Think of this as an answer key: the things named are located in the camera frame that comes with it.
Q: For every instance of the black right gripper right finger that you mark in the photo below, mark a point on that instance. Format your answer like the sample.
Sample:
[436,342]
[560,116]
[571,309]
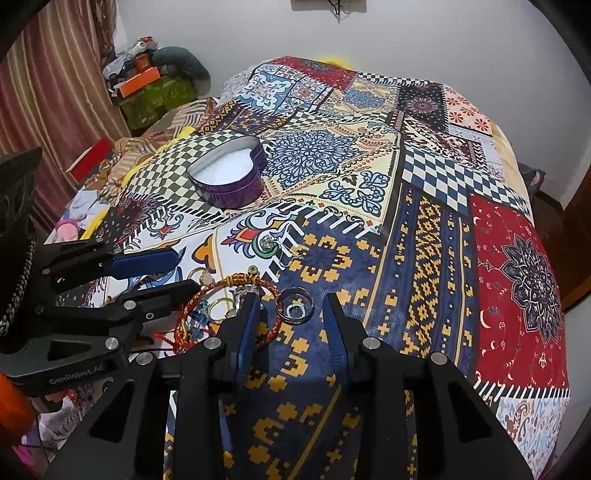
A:
[378,376]

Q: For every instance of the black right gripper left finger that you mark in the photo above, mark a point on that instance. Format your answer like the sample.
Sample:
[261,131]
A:
[212,371]

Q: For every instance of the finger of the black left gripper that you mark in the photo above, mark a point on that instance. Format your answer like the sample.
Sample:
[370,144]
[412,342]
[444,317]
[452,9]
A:
[59,330]
[65,266]

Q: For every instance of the red book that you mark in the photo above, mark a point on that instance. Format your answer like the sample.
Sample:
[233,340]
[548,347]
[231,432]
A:
[88,161]

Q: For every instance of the striped brown curtain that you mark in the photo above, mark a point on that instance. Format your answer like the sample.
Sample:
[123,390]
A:
[54,96]

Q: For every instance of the green patterned storage box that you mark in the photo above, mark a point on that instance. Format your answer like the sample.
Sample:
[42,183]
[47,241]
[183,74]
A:
[147,105]

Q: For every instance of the purple heart-shaped tin box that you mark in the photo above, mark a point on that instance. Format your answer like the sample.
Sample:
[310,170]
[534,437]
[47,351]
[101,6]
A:
[230,175]

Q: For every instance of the orange box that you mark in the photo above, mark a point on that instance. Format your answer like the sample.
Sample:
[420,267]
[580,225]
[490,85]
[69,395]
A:
[138,82]

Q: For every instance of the patchwork patterned bedspread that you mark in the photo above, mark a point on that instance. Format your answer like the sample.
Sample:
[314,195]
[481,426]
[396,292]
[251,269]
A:
[396,194]

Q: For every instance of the dark green pillow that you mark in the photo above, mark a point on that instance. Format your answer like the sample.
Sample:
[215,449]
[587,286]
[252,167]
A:
[178,61]

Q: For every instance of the wooden door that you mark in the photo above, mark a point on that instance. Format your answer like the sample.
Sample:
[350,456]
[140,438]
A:
[565,235]

